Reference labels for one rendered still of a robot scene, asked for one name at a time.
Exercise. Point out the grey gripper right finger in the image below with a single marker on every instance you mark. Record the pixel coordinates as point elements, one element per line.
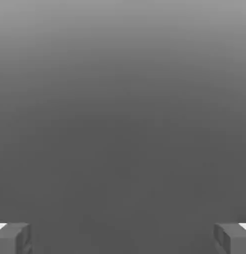
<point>234,240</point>

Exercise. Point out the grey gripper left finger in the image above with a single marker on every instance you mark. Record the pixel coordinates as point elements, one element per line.
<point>11,240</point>

